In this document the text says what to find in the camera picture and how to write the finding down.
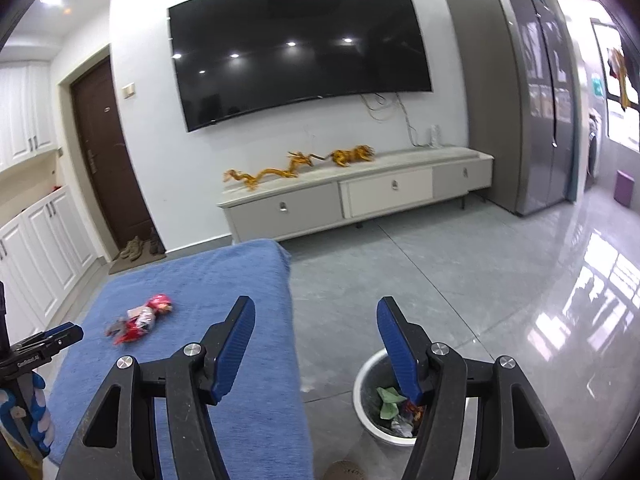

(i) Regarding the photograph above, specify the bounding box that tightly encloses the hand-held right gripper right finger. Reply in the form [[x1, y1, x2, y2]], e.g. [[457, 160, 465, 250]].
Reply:
[[376, 296, 576, 480]]

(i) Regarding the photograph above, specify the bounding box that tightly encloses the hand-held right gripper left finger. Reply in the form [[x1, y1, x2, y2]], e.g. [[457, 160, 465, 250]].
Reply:
[[54, 296, 257, 480]]

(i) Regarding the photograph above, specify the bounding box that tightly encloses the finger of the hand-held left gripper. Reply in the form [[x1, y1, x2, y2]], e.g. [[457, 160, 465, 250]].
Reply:
[[10, 323, 85, 356]]

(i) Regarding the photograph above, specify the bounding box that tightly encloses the green paper piece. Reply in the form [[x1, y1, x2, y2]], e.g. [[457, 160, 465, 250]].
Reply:
[[376, 386, 408, 420]]

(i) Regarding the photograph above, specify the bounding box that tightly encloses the round white trash bin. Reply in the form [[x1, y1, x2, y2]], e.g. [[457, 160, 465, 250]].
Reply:
[[352, 349, 468, 447]]

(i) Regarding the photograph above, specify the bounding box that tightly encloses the dark red wrapper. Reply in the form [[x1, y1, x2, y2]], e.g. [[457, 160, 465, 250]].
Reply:
[[105, 317, 153, 346]]

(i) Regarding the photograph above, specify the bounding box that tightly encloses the red and white wrapper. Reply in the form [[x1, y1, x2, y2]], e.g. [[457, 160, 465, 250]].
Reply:
[[127, 294, 176, 325]]

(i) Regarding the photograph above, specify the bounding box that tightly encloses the person's left hand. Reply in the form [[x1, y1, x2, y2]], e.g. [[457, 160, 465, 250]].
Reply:
[[0, 372, 55, 461]]

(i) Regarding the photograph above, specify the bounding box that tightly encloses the white base cabinet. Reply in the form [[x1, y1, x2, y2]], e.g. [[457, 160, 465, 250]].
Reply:
[[0, 190, 98, 341]]

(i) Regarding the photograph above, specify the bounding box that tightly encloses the blue towel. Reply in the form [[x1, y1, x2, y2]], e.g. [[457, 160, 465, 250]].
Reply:
[[42, 239, 315, 480]]

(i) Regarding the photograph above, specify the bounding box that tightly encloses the grey white television cabinet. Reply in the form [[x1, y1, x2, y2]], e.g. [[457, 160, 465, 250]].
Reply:
[[216, 145, 496, 243]]

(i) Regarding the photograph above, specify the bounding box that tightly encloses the golden dragon figurine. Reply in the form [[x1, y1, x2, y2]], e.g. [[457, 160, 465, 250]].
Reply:
[[223, 151, 316, 192]]

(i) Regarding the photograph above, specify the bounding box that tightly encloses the dark brown entrance door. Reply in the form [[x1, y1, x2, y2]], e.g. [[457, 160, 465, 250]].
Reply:
[[70, 57, 153, 261]]

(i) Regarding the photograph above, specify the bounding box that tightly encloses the golden tiger figurine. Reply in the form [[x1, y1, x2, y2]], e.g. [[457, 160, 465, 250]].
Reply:
[[327, 145, 377, 167]]

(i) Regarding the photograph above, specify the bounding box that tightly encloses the grey double door refrigerator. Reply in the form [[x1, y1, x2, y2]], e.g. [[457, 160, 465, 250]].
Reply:
[[445, 0, 583, 218]]

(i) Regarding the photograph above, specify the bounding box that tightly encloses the purple stool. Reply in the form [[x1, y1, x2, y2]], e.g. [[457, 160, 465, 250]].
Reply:
[[614, 170, 635, 206]]

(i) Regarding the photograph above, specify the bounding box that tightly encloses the white washing machine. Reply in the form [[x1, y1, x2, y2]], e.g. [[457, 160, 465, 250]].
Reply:
[[585, 107, 603, 186]]

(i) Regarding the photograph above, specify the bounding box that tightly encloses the large black television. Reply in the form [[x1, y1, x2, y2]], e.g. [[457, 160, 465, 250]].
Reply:
[[167, 0, 433, 133]]

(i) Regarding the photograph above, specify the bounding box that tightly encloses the balcony window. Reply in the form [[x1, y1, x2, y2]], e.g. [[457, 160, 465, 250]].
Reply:
[[590, 20, 640, 153]]

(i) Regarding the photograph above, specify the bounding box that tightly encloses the yellow hanging garment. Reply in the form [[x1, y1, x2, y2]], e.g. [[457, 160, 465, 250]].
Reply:
[[616, 67, 632, 111]]

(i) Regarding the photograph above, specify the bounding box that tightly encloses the red hanging garment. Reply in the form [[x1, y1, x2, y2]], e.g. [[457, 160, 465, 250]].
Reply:
[[606, 47, 626, 78]]

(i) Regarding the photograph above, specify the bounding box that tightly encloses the white wall cabinet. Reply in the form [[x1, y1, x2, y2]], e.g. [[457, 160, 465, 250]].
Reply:
[[0, 60, 58, 171]]

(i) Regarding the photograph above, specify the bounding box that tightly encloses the white cable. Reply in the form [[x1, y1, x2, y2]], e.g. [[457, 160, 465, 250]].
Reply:
[[397, 92, 431, 147]]

